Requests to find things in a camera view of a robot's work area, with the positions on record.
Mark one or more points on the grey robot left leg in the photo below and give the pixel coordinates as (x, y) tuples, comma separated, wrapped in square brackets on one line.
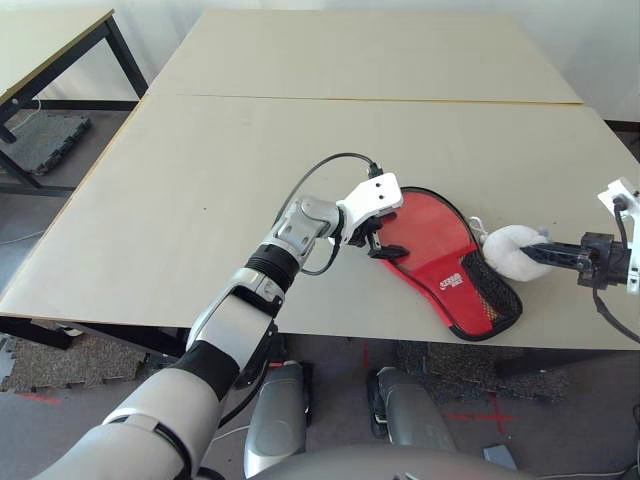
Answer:
[(277, 415)]

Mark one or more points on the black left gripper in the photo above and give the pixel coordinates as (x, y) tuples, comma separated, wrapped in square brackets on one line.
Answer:
[(367, 232)]

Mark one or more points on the grey robot right leg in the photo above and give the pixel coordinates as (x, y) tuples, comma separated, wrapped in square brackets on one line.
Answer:
[(410, 415)]

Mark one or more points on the grey robot leg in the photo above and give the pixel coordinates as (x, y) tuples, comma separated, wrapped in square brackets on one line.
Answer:
[(277, 415), (410, 415)]

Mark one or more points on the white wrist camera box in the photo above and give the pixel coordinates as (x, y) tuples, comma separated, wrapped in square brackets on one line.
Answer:
[(625, 192), (375, 192)]

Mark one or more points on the grey robot torso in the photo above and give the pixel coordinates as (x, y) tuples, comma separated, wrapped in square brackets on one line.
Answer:
[(380, 465)]

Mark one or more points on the speckled rubber floor mat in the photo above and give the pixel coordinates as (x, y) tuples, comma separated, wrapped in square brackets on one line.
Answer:
[(450, 370), (75, 365)]

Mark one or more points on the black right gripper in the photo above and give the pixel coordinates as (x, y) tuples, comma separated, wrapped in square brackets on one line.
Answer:
[(600, 255)]

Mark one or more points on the grey floor pedal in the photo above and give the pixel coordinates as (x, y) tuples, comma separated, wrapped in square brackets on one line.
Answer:
[(500, 457)]

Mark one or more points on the red tape cross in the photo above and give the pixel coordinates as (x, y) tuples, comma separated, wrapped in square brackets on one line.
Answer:
[(495, 416)]

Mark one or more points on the red black paddle case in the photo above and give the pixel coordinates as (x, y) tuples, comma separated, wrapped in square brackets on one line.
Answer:
[(430, 235)]

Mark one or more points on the black-framed side table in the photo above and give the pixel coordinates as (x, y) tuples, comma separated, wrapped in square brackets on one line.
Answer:
[(125, 55)]

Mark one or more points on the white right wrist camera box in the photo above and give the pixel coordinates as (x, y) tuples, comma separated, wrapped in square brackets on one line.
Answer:
[(625, 192)]

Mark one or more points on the black table frame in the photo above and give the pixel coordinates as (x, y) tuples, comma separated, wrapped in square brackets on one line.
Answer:
[(35, 332)]

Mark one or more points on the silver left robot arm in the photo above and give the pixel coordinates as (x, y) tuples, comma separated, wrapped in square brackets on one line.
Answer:
[(235, 320)]

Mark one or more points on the black foam puzzle mat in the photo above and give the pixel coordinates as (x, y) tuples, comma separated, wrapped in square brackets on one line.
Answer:
[(50, 145)]

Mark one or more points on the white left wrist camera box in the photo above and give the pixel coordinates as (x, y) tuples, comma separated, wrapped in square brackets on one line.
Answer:
[(375, 192)]

